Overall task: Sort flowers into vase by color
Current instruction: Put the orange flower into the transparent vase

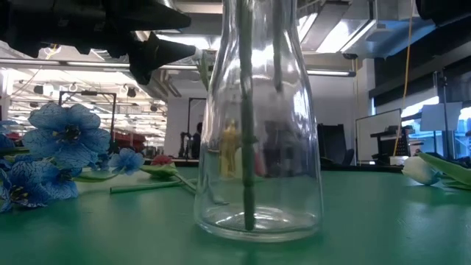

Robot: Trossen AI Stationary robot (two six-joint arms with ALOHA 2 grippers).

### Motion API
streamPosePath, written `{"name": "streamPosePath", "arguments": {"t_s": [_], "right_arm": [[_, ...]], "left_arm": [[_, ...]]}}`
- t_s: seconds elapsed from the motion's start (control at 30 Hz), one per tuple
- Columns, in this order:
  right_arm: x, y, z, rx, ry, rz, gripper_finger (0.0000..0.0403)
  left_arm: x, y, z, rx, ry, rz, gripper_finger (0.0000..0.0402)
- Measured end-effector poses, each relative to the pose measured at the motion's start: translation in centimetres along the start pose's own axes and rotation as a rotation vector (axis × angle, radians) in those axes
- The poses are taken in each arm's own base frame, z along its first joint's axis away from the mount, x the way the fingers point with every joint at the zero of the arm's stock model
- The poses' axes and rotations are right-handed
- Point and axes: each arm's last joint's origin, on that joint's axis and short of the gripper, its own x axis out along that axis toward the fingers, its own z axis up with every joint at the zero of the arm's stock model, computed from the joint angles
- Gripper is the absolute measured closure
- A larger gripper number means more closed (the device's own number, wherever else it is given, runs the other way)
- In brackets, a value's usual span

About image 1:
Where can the white panel sign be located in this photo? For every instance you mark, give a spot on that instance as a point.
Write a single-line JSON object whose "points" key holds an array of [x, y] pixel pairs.
{"points": [[439, 117]]}

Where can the green table mat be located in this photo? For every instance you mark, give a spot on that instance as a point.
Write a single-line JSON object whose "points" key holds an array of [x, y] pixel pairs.
{"points": [[368, 221]]}

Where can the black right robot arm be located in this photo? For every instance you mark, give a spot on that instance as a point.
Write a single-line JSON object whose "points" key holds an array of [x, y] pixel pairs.
{"points": [[441, 7]]}

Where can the clear glass vase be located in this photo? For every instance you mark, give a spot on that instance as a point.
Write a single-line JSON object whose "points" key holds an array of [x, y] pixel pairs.
{"points": [[301, 184]]}

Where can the white artificial tulip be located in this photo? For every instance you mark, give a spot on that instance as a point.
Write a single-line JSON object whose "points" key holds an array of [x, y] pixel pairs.
{"points": [[419, 171]]}

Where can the white whiteboard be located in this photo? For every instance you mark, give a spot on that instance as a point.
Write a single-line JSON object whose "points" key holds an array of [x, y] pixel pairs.
{"points": [[375, 136]]}

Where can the person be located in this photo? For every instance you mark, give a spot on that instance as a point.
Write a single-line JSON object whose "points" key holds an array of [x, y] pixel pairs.
{"points": [[197, 141]]}

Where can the large blue flower spray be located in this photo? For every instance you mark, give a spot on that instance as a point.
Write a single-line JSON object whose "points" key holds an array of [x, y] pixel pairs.
{"points": [[66, 132]]}

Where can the black pole stand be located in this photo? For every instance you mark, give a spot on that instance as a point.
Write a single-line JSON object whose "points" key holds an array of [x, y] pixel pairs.
{"points": [[445, 110]]}

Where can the black cluttered desk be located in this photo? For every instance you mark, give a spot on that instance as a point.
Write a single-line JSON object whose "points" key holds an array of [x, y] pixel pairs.
{"points": [[386, 134]]}

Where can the red storage rack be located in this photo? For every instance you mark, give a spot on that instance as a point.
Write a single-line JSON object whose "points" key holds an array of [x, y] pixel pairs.
{"points": [[127, 139]]}

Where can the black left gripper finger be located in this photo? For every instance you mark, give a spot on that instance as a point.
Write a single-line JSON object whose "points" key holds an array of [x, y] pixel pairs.
{"points": [[147, 16], [154, 55]]}

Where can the black background robot stand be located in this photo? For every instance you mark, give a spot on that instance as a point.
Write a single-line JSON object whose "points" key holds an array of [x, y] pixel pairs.
{"points": [[183, 145]]}

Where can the white cup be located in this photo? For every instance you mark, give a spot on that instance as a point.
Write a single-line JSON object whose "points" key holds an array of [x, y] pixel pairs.
{"points": [[399, 160]]}

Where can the red artificial tulip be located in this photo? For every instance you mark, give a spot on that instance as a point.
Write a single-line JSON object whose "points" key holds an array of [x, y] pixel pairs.
{"points": [[162, 160]]}

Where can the silver ventilation duct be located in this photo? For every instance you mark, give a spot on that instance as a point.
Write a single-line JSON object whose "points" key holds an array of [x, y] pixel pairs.
{"points": [[368, 37]]}

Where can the long ceiling light bar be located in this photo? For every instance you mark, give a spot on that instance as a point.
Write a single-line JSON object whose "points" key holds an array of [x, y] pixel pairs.
{"points": [[92, 64]]}

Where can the green stem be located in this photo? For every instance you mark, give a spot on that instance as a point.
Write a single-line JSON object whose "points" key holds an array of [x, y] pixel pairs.
{"points": [[147, 186]]}

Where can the black office chair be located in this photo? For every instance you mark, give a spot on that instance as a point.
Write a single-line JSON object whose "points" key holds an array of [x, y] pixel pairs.
{"points": [[333, 143]]}

